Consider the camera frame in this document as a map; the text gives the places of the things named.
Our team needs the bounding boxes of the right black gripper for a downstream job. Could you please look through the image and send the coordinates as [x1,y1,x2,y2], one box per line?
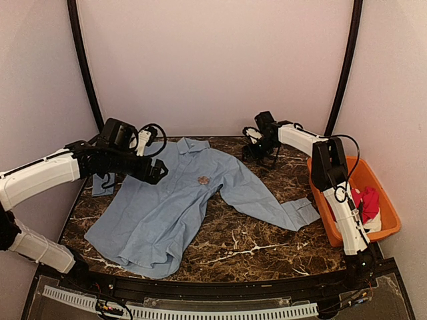
[243,135,278,161]

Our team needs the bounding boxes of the right black frame post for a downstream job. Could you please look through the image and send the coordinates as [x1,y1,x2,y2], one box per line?
[324,0,363,135]

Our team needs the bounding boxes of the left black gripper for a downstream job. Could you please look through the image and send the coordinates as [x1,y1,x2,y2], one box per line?
[107,149,168,184]

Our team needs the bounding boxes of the round iridescent brooch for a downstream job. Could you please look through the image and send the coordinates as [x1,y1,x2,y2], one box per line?
[197,176,210,185]

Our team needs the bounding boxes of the black front rail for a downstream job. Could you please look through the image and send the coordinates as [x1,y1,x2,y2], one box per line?
[25,258,407,312]

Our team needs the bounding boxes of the red garment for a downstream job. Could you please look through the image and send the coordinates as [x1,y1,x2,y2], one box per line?
[325,186,381,224]

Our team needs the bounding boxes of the white slotted cable duct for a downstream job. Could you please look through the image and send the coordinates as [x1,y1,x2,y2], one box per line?
[42,285,318,318]

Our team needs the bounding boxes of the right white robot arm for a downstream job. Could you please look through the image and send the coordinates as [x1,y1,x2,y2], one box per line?
[242,111,370,256]

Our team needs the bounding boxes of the black frame post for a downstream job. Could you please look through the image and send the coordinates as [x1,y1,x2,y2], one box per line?
[67,0,104,133]
[324,0,363,135]

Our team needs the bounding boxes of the orange plastic basin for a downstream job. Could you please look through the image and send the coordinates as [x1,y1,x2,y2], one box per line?
[307,158,401,247]

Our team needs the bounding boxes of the light blue shirt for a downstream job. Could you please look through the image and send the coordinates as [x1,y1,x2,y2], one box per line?
[85,137,319,279]

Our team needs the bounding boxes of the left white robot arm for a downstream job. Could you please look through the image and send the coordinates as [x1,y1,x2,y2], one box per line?
[1,118,168,291]

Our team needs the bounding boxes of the white garment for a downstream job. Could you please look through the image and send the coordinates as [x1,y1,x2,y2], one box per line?
[333,213,383,234]

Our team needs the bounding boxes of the left black frame post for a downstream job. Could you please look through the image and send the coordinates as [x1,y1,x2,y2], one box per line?
[67,0,104,133]

